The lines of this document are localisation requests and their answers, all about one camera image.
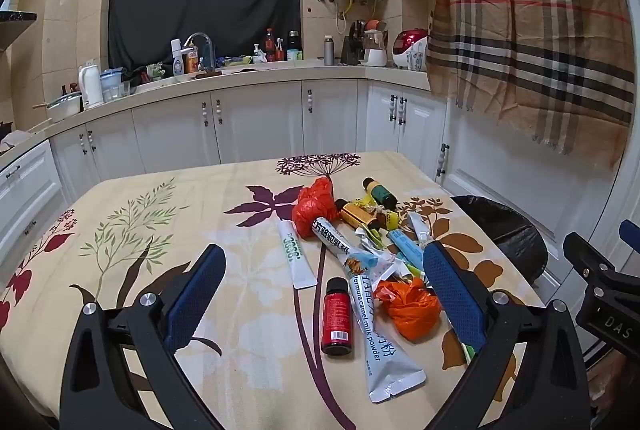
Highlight red-orange plastic bag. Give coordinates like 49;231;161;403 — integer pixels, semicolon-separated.
291;177;341;239

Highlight bin with black liner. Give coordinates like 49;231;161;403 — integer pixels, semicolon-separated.
450;195;549;285

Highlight red white rice cooker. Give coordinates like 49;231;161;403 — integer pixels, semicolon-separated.
391;28;430;70

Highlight white sachet with black print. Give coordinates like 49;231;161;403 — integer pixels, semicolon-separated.
311;217;361;261

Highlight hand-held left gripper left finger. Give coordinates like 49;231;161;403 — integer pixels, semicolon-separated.
59;244;228;430

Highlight yellow wrapper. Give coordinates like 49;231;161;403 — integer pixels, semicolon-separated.
370;205;402;233

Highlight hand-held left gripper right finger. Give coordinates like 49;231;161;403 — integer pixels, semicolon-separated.
422;240;591;430

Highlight large blue white powder sachet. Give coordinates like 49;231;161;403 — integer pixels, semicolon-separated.
344;250;427;404

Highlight brown bottle with green label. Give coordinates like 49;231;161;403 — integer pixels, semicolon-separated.
362;177;397;209

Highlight white pot with lid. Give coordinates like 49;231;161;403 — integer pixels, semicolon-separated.
46;92;83;123

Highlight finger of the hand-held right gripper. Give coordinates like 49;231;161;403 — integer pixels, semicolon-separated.
619;220;640;257
563;232;617;281

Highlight brown bottle with yellow label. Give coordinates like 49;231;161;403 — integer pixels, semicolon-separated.
335;199;381;231

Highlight orange plastic bag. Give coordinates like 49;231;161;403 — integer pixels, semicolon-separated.
375;277;443;341

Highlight small red bottle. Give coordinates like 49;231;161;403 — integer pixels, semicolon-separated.
321;277;357;357

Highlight white electric kettle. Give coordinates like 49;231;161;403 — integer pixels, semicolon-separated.
77;64;103;109

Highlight teal white toothpaste tube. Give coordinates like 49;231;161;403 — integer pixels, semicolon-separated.
407;211;432;245

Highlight chrome faucet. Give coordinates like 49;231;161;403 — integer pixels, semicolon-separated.
184;32;216;70

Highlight beige plaid cloth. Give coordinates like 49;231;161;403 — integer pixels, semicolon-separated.
426;0;636;171

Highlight blue stick sachet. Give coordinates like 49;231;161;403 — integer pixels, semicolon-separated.
387;229;426;271

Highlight white tube with green print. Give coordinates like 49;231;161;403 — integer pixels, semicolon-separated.
277;221;318;289

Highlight white blender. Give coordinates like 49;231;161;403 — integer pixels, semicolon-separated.
362;30;388;67

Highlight black knife block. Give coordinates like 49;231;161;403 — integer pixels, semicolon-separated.
341;20;366;65

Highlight white base cabinets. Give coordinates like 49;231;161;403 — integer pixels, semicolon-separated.
0;78;640;311

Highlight clear filter pitcher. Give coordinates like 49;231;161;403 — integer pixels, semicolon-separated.
100;68;124;103

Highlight floral printed tablecloth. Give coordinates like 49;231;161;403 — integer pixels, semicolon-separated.
0;151;546;430

